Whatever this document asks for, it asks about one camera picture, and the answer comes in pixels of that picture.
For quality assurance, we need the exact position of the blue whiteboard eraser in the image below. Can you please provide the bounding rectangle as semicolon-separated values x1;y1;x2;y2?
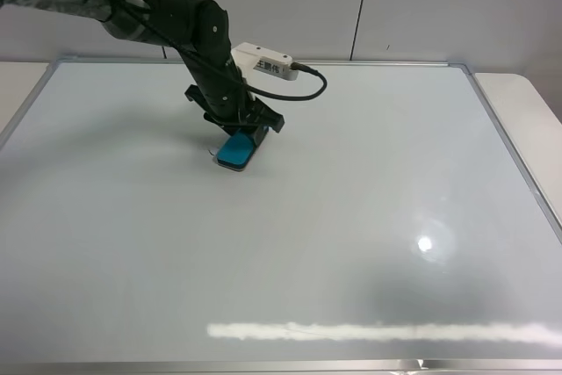
214;131;257;171

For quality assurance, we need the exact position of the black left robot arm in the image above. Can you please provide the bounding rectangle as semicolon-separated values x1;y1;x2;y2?
1;0;285;141

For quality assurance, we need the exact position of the white aluminium-framed whiteboard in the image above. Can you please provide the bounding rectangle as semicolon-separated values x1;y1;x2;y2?
1;59;561;374

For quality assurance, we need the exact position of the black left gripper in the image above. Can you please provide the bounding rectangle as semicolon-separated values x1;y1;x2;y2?
184;54;285;147

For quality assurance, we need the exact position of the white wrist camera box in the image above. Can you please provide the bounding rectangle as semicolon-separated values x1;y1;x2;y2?
231;42;299;83

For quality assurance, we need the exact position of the black camera cable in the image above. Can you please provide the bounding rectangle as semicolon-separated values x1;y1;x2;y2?
65;0;328;130

